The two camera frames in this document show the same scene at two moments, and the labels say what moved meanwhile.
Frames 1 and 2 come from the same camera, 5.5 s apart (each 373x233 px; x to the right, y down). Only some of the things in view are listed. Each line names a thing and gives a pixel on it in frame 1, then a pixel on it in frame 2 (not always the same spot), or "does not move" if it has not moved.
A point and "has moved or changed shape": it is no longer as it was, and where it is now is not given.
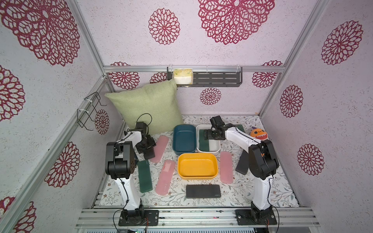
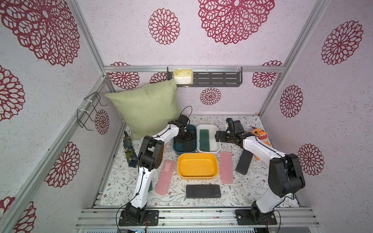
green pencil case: (204, 144) does not move
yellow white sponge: (184, 76) does not move
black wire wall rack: (82, 115) does not move
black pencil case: (149, 153) has moved or changed shape
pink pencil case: (226, 167) does not move
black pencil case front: (200, 191) does not move
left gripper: (151, 143) -> (190, 136)
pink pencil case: (165, 177) does not move
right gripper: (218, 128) -> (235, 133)
